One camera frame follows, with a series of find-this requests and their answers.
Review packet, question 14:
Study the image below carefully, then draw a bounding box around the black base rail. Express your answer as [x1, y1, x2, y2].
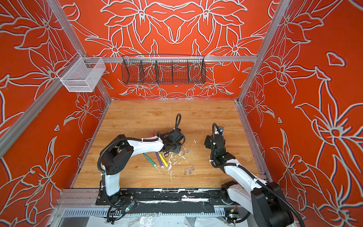
[95, 188, 247, 207]

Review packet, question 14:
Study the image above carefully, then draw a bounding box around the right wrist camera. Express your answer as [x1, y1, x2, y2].
[216, 126, 224, 135]

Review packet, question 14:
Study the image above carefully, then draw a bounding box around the black wire basket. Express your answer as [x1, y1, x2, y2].
[121, 55, 207, 85]

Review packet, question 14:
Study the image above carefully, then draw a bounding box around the yellow marker pen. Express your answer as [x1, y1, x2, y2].
[158, 153, 168, 167]

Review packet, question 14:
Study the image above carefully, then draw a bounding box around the green marker pen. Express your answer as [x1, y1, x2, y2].
[144, 154, 157, 167]

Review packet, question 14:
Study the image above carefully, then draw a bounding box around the clear plastic bin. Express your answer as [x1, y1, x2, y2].
[57, 57, 106, 92]

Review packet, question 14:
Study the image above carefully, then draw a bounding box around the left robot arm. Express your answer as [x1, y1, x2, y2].
[97, 114, 185, 197]

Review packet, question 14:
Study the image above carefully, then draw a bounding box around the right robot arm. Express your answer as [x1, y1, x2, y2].
[204, 124, 305, 227]

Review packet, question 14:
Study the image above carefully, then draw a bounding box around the purple marker pen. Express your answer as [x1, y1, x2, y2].
[155, 152, 164, 168]

